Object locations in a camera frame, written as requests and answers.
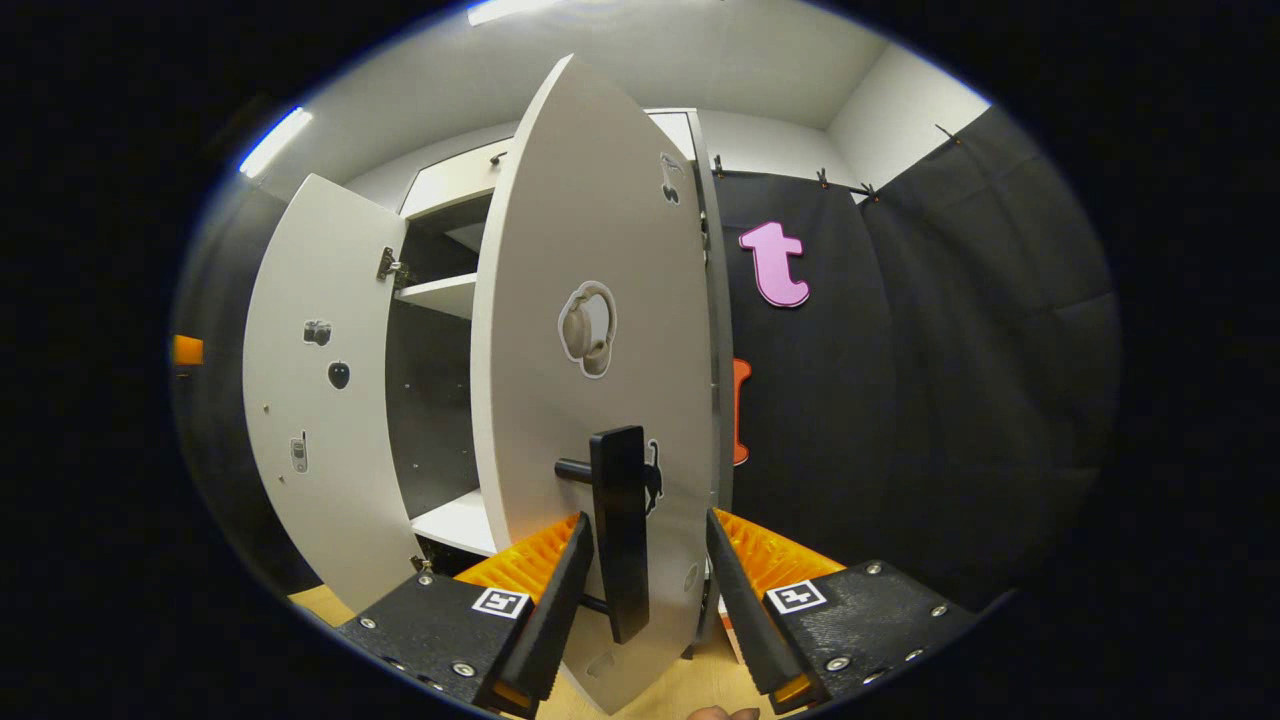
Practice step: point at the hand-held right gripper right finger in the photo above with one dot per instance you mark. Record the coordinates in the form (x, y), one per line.
(745, 620)

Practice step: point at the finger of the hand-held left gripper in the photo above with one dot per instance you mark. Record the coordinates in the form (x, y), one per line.
(188, 350)

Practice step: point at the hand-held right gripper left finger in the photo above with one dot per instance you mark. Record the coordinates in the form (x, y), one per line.
(555, 620)

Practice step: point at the white cabinet door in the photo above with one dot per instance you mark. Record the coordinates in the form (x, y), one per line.
(320, 260)
(600, 230)

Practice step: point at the white and grey shoe cabinet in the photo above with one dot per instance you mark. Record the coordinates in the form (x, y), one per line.
(440, 295)

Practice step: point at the cream cabinet drawer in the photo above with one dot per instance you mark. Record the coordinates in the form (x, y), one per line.
(450, 185)

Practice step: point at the small ceiling light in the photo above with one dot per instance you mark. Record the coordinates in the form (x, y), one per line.
(275, 142)

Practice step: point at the black backdrop cloth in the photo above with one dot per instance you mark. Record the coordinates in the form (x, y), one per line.
(950, 380)

